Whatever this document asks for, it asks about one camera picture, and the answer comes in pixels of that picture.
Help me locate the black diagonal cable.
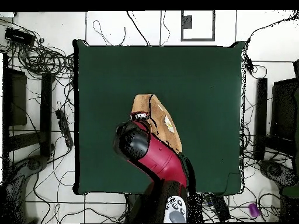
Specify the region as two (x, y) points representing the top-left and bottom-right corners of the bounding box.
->
(126, 10), (150, 47)

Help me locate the black stand frame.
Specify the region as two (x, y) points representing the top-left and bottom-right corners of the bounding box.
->
(6, 72), (55, 158)

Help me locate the purple small object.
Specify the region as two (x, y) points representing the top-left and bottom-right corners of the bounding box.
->
(248, 202), (262, 218)

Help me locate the black box cabinet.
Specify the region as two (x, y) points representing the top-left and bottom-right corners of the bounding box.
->
(270, 78), (299, 141)

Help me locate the grey rectangular frame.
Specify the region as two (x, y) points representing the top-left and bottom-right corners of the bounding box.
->
(180, 10), (215, 42)

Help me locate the dark grey square plate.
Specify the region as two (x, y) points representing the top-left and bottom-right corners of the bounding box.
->
(182, 15), (193, 29)

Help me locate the tan terry towel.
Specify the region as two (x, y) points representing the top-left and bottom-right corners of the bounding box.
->
(131, 93), (183, 155)

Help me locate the black cable tangle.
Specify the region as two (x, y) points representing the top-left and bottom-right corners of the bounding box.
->
(0, 18), (75, 80)

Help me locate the black rectangular box device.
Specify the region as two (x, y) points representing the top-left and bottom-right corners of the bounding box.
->
(4, 27), (36, 47)

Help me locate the dark green table cloth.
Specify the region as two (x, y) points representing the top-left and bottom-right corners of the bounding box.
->
(72, 38), (246, 196)

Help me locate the grey stand base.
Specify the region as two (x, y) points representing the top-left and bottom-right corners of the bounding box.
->
(3, 155), (48, 223)
(258, 159), (298, 187)

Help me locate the black power strip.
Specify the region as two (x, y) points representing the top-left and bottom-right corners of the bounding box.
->
(55, 108), (74, 149)

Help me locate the black upright bar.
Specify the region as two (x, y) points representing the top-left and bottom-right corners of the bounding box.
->
(253, 78), (269, 161)

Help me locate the black flat device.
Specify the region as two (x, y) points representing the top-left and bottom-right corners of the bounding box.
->
(204, 193), (231, 222)

